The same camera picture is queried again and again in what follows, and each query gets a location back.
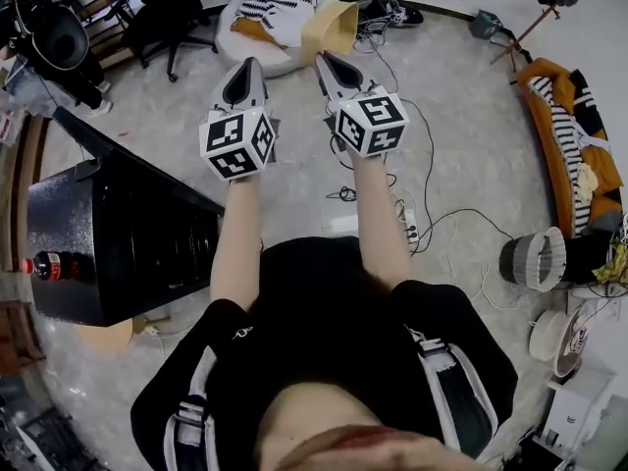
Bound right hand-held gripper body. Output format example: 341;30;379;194
323;81;411;159

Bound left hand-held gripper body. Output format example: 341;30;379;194
197;98;279;183

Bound black cabinet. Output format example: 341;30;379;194
26;107;228;329

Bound person's left forearm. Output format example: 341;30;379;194
209;174;265;314

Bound person's right forearm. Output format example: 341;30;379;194
349;152;414;294

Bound white round floor cushion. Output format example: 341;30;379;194
214;0;340;79

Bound orange pillow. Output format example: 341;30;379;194
229;16;287;49

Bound black office chair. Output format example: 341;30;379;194
120;0;221;84

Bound white power strip with plugs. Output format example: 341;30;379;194
400;207;422;245

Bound teal bag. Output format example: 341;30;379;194
467;9;507;42

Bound orange sofa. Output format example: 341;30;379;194
516;57;628;240

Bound black white striped cloth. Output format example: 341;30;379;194
528;68;613;238

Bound brown tripod stand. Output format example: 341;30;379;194
489;0;596;67

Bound person's black shirt torso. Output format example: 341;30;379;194
129;235;520;471

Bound grey white knit basket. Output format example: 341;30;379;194
498;226;569;294

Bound cola bottle red label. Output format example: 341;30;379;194
23;249;83;285

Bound light wooden oval table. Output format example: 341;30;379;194
77;313;149;353

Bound person's face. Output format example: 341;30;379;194
253;384;488;471

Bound white cardboard box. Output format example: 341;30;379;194
546;364;618;456

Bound pile of black cables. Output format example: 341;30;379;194
356;0;427;37

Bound long black floor cable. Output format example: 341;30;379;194
323;98;516;259

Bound long white floor cable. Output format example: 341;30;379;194
441;213;536;313

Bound white harness shoulder strap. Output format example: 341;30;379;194
163;344;221;471
403;325;500;456

